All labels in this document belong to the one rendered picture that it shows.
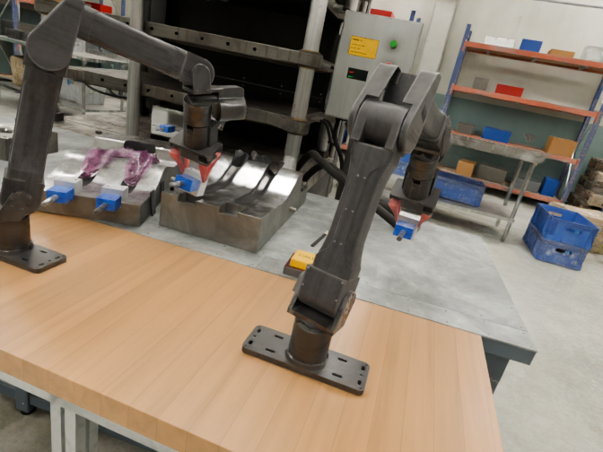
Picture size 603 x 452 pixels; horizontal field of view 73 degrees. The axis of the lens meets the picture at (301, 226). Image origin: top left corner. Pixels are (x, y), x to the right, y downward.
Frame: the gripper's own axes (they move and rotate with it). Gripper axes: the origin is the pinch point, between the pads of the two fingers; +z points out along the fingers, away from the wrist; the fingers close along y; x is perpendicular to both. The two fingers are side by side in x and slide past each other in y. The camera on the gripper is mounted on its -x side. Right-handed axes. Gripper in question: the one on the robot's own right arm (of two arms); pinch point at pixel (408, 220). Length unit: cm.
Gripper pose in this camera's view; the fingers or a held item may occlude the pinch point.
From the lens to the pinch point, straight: 101.5
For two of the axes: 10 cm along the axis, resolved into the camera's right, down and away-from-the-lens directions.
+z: 0.1, 6.9, 7.2
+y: -9.0, -3.0, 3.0
